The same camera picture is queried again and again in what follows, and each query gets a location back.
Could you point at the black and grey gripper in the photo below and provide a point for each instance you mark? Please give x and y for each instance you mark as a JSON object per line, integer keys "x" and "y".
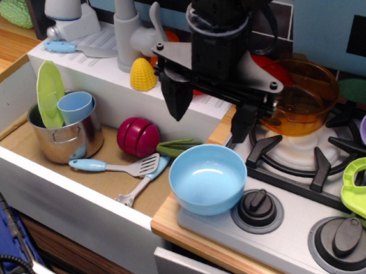
{"x": 217, "y": 62}

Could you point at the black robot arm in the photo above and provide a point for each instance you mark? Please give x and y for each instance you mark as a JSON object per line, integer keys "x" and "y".
{"x": 224, "y": 13}

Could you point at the light blue plastic bowl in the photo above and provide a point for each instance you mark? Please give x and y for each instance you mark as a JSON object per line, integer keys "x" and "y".
{"x": 208, "y": 179}

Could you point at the yellow toy corn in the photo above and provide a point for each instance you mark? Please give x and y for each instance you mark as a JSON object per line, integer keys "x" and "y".
{"x": 142, "y": 76}

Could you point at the purple toy beet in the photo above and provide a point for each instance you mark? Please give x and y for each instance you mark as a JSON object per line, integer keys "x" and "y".
{"x": 139, "y": 137}

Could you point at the grey toy faucet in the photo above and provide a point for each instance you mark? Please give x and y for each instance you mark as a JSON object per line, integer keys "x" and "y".
{"x": 133, "y": 40}

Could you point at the orange transparent pot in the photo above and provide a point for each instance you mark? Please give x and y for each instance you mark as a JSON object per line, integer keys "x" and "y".
{"x": 309, "y": 92}

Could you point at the small black stove knob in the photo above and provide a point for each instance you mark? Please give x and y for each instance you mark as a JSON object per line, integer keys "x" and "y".
{"x": 258, "y": 212}

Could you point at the stainless steel pot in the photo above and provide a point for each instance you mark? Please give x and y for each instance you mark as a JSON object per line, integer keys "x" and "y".
{"x": 60, "y": 145}

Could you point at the light blue plastic cup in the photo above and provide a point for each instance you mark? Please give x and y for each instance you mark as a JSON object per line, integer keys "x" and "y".
{"x": 75, "y": 106}

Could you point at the white toy sink unit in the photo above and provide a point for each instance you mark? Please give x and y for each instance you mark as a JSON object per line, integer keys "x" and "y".
{"x": 82, "y": 207}

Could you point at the black stove burner grate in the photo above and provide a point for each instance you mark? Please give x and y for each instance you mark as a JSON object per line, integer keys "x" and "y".
{"x": 311, "y": 163}

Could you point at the light blue toy oven box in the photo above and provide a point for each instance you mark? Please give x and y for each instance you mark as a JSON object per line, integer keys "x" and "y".
{"x": 331, "y": 33}

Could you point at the dark green round pad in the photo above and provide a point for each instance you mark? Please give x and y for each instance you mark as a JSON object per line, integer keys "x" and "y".
{"x": 353, "y": 90}

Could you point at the white toy mixer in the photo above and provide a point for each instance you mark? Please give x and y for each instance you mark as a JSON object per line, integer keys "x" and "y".
{"x": 73, "y": 20}

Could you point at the green plastic plate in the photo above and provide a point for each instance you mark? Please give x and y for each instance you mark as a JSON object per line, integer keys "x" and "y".
{"x": 50, "y": 89}

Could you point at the large black stove knob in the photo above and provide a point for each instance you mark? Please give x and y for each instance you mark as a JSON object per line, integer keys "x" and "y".
{"x": 338, "y": 245}

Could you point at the green knobbly toy vegetable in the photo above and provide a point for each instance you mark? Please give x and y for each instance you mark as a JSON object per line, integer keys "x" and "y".
{"x": 16, "y": 12}

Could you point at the blue plastic case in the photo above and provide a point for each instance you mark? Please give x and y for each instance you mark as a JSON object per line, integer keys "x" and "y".
{"x": 14, "y": 238}

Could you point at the blue handled toy fork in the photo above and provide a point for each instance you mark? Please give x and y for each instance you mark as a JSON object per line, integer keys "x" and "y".
{"x": 128, "y": 199}

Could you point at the blue handled slotted spatula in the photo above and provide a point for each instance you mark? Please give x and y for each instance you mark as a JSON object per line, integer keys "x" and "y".
{"x": 141, "y": 167}

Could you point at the blue handled toy knife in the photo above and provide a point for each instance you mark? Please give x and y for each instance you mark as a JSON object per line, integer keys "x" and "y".
{"x": 65, "y": 47}

